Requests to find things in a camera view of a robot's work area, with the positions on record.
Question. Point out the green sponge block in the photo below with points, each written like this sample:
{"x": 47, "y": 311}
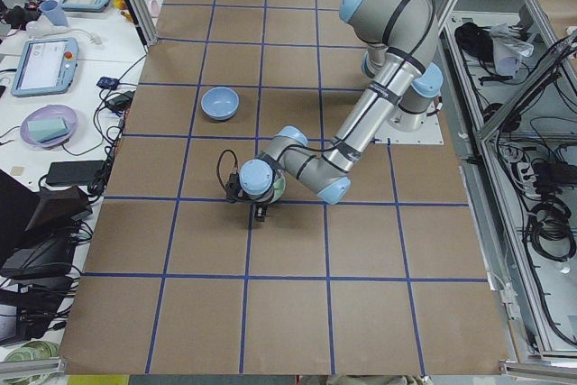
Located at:
{"x": 43, "y": 130}

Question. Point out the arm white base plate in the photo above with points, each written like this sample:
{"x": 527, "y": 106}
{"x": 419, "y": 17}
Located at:
{"x": 404, "y": 128}

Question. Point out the stacked green plates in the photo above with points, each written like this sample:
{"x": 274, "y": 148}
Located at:
{"x": 33, "y": 351}

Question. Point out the black power brick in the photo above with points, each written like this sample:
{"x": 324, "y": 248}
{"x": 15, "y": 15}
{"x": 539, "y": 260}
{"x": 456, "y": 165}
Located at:
{"x": 70, "y": 173}

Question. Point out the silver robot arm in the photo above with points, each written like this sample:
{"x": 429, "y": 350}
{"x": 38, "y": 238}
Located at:
{"x": 405, "y": 34}

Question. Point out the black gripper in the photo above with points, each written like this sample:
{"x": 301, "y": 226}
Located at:
{"x": 260, "y": 207}

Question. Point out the small blue device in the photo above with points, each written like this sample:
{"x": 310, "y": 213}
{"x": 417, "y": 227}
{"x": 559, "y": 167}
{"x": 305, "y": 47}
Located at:
{"x": 108, "y": 83}

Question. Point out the near blue teach pendant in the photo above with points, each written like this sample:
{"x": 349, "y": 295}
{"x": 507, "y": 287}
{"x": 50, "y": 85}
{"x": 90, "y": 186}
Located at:
{"x": 46, "y": 67}

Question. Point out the purple plate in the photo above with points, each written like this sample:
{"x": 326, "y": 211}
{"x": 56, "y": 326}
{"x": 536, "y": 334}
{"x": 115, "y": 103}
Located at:
{"x": 50, "y": 111}

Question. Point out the green bowl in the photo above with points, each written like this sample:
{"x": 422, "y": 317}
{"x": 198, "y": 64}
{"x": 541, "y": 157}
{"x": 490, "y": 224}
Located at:
{"x": 279, "y": 186}

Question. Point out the light blue plastic cup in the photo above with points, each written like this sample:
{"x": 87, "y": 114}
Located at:
{"x": 53, "y": 11}

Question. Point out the blue bowl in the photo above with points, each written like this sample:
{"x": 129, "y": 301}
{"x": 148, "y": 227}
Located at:
{"x": 220, "y": 103}

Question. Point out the black laptop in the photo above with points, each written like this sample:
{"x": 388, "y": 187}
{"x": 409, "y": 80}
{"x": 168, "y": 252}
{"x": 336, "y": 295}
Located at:
{"x": 39, "y": 229}

